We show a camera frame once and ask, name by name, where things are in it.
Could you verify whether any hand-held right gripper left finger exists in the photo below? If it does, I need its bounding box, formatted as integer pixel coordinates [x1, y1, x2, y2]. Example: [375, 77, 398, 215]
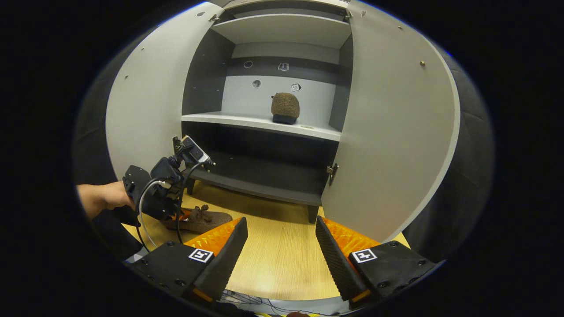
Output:
[128, 217, 249, 303]

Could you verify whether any black backdrop cloth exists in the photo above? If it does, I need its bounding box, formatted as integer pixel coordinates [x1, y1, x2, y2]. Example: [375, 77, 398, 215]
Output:
[73, 26, 496, 265]

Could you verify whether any grey shoe cabinet door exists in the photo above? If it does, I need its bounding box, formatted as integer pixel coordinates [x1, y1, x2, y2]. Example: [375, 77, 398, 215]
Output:
[321, 0, 461, 243]
[106, 2, 226, 181]

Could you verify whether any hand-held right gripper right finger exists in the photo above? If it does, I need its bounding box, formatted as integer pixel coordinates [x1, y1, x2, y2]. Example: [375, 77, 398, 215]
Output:
[315, 216, 437, 309]

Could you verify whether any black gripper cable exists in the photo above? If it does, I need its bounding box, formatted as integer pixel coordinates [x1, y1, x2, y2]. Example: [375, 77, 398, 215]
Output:
[175, 162, 204, 245]

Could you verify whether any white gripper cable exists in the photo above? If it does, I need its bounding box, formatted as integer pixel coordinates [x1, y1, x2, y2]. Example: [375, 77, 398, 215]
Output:
[138, 177, 171, 248]

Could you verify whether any brown suede shoe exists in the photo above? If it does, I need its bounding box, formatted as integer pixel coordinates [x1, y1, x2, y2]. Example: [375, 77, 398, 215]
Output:
[270, 92, 301, 125]
[163, 205, 233, 234]

